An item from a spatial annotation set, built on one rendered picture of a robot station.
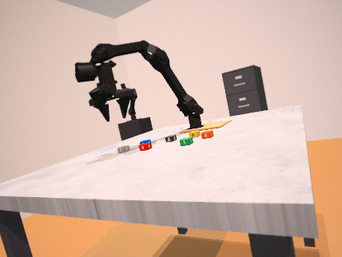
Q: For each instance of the red block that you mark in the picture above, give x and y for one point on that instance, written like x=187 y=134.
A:
x=144 y=147

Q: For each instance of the green block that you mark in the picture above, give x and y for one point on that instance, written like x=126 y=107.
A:
x=186 y=141

